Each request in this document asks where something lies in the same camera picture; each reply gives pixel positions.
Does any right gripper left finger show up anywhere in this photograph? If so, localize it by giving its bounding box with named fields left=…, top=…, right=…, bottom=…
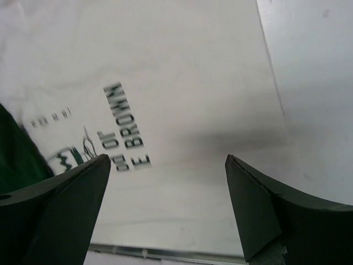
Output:
left=1, top=154, right=111, bottom=265

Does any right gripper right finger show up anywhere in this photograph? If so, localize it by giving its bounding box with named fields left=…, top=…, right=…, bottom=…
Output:
left=225, top=155, right=352, bottom=264

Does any white and green t shirt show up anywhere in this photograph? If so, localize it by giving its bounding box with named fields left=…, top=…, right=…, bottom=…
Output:
left=0, top=0, right=194, bottom=194

